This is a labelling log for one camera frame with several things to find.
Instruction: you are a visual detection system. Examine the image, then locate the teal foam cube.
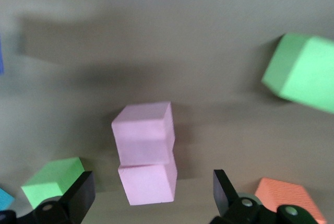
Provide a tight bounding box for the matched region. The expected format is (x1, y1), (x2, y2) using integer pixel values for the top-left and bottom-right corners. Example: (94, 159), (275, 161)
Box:
(0, 187), (16, 211)

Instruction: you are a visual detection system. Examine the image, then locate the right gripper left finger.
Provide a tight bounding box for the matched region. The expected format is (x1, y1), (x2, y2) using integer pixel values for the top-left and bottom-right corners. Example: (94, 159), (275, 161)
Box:
(0, 171), (96, 224)

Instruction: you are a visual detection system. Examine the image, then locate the orange foam cube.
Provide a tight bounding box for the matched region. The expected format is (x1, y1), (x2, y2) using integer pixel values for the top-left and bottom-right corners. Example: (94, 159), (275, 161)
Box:
(254, 177), (327, 224)

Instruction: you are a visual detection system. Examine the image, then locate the green foam cube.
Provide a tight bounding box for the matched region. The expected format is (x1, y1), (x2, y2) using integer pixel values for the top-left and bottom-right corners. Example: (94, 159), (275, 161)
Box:
(20, 157), (86, 210)
(261, 32), (334, 115)

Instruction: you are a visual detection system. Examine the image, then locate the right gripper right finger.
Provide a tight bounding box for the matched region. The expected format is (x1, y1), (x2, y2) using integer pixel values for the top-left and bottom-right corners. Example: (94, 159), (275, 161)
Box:
(210, 169), (320, 224)

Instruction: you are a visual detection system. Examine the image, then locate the brown table cover sheet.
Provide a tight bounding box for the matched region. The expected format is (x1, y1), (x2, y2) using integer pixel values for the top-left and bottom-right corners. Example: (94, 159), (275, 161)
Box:
(0, 0), (334, 224)

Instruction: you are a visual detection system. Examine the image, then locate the purple foam cube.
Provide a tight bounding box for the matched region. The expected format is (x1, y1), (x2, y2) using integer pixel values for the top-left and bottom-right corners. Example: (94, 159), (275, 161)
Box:
(0, 34), (5, 75)

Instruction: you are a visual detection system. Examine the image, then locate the pink foam cube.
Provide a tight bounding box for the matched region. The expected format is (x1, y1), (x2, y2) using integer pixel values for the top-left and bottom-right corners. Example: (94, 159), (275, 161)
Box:
(111, 101), (175, 167)
(117, 153), (178, 206)

